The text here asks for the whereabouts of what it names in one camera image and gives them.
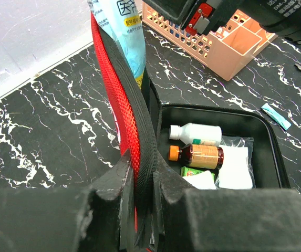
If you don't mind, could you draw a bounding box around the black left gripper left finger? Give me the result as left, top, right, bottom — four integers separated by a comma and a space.
0, 152, 135, 251

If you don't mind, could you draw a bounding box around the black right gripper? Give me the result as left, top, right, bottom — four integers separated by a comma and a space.
144, 0, 244, 35

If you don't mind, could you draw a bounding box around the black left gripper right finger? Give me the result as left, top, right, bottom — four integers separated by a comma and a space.
153, 157, 301, 251

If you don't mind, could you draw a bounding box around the white gauze pad packet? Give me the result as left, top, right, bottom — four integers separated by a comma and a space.
183, 171, 216, 190

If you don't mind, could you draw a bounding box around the small green medicine box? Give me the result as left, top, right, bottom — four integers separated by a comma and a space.
180, 166, 215, 181

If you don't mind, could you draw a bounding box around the brown bottle orange cap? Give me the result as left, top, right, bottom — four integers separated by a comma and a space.
168, 144, 224, 170

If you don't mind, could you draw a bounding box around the clear bag white gauze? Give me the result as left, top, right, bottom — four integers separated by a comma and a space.
215, 136, 255, 190

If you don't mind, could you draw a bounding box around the red black medicine case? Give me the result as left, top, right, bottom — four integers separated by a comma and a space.
91, 18, 290, 247

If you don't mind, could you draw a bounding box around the blue cotton swab packet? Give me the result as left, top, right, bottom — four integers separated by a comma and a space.
87, 0, 146, 88

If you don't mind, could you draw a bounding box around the white plastic bottle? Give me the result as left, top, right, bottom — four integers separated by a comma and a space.
169, 123, 222, 146

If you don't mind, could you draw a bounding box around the peach plastic desk organizer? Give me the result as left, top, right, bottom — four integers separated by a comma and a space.
142, 3, 277, 80

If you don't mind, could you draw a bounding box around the small teal sachet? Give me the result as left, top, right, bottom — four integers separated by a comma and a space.
261, 103, 291, 131

